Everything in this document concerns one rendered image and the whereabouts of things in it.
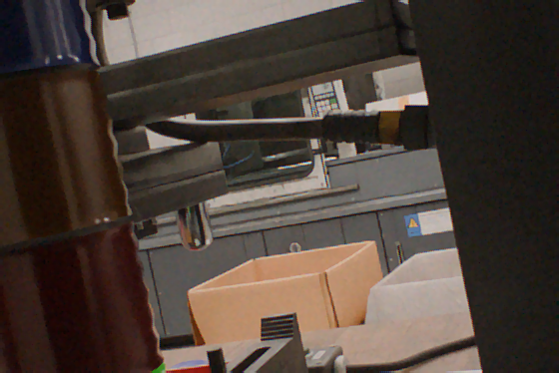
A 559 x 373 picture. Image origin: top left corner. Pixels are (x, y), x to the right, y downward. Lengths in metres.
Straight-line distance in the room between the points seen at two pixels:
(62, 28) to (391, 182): 4.87
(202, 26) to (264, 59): 7.23
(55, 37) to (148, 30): 7.67
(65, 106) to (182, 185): 0.32
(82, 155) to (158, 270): 5.51
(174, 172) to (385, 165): 4.57
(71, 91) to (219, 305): 2.71
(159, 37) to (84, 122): 7.62
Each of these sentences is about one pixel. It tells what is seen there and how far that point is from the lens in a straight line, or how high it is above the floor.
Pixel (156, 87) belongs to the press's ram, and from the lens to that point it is 0.43.
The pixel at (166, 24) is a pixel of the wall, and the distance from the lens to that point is 7.79.
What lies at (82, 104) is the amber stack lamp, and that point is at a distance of 0.20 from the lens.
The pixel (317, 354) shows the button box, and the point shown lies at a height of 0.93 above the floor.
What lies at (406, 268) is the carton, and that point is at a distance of 3.13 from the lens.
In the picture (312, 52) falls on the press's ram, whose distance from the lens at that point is 0.41.
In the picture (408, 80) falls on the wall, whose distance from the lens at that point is 7.04.
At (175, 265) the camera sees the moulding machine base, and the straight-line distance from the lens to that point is 5.65.
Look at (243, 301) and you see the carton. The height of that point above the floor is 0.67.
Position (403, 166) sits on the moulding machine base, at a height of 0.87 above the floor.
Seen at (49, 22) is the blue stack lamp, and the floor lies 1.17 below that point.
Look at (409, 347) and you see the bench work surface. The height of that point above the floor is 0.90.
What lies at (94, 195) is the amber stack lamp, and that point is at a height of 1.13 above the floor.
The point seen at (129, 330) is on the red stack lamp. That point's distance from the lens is 0.21.
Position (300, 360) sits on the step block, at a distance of 0.76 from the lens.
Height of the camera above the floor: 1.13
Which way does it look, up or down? 3 degrees down
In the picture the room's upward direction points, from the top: 12 degrees counter-clockwise
